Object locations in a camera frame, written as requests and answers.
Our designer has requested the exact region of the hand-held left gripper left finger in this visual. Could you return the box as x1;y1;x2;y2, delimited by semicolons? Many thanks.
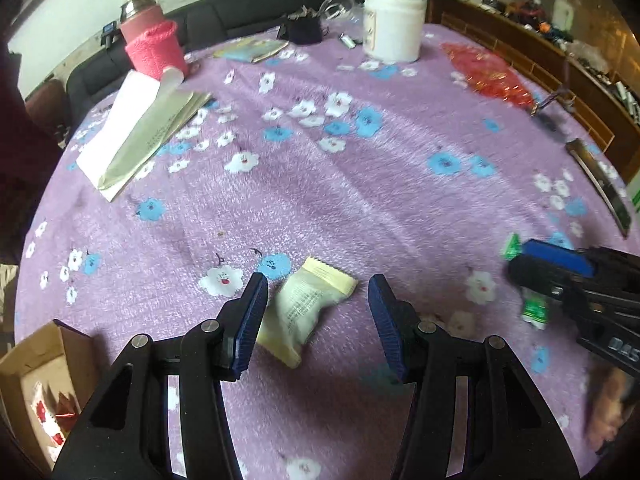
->
51;272;270;480

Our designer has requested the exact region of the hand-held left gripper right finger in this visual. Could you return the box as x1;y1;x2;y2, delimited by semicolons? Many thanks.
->
367;273;581;480

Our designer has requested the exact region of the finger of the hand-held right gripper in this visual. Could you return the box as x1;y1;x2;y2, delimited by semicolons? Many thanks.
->
519;238;640;282
508;255;640;312

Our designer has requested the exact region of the green snack packet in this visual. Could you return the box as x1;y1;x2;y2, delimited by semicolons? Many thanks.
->
502;233;552;331

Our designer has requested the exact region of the cream snack packet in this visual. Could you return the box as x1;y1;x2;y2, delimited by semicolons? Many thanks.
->
255;256;360;369

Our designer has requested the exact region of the cardboard box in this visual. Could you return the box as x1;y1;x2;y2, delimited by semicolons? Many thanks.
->
0;320;102;472

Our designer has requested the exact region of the person's right hand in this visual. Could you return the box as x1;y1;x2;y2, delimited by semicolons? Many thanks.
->
584;364;637;454

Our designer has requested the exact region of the dark flat strip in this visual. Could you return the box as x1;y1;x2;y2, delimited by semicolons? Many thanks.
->
564;138;632;239

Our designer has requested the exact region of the purple floral tablecloth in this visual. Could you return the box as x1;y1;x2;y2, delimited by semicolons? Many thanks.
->
12;22;637;480

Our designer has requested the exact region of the small dark object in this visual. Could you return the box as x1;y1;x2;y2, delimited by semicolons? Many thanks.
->
531;87;572;132

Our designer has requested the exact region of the red plastic bag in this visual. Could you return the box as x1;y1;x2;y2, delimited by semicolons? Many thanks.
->
439;42;537;109

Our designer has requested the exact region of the grey green folded paper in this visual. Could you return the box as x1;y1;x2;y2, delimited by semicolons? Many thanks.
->
97;90;214;204

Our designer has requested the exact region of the white and red snack packet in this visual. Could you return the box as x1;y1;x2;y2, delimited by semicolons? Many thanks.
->
30;382;57;432

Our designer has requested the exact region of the wooden glass cabinet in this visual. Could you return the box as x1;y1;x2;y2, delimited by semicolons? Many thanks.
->
400;0;640;197

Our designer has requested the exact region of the colourful booklet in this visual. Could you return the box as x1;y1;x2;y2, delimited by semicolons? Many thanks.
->
212;37;291;65

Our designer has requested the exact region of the white plastic jar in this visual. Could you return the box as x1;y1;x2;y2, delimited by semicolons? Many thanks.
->
362;0;429;64

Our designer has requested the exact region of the pink sleeved thermos bottle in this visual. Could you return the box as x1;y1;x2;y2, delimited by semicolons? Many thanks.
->
118;0;190;81

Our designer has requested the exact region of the brown chair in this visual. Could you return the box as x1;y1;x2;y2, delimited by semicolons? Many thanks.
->
25;77;71;147

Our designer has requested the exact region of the black pouch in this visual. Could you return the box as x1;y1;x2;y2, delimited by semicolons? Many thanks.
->
277;12;325;45

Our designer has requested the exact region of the black sofa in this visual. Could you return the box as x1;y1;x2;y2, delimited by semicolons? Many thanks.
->
65;0;369;127

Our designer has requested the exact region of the clear glass item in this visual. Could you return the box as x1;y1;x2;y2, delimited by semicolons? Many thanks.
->
319;0;369;21

